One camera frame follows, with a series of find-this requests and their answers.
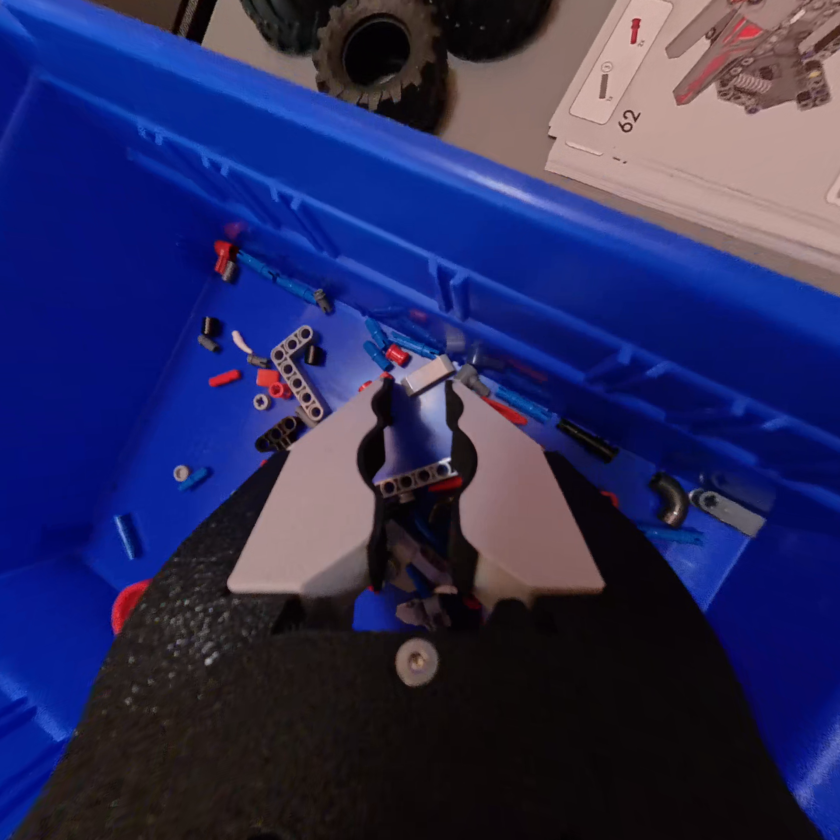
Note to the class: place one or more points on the scattered small toy pieces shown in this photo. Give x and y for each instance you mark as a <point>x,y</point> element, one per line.
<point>397,355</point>

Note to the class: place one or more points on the red toy wheel hub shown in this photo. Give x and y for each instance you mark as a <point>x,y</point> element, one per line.
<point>121,607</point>

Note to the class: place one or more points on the open toy instruction booklet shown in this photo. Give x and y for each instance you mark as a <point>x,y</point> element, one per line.
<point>709,144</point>

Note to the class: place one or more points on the black toy tube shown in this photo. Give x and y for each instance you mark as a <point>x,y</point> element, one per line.
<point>587,439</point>

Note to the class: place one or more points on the grey L-shaped toy beam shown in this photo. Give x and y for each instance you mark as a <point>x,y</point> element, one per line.
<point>295,377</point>

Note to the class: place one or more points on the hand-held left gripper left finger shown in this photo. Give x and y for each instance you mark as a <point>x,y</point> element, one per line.
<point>315,505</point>

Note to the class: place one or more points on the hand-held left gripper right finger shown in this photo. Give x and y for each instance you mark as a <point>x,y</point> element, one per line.
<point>518,512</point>

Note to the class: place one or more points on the red and grey toy connector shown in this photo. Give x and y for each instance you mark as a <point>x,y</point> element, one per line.
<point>224,257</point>

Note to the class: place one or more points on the white toy claw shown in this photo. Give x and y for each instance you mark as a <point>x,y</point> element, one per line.
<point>241,340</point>

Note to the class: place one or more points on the blue plastic storage bin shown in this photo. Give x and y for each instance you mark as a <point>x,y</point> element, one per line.
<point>98,328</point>

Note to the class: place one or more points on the dark object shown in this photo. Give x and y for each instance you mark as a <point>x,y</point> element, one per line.
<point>193,16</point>

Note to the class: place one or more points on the light grey toy tile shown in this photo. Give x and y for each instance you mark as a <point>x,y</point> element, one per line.
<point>426,377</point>

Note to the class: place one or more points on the black bent toy beam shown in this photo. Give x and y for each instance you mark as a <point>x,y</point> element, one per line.
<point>279,433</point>

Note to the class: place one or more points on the grey straight toy beam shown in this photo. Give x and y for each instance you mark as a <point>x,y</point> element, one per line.
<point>413,479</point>

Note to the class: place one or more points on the black toy tire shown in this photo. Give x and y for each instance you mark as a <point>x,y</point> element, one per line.
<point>282,26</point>
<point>420,85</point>
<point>499,29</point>

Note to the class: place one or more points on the dark grey toy elbow pipe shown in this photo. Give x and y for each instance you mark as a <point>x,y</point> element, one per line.
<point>674,502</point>

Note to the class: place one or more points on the grey flat toy piece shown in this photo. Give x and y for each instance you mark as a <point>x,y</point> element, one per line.
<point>732,515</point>

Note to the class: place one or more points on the long blue toy axle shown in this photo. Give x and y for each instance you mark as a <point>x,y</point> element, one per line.
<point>282,282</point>

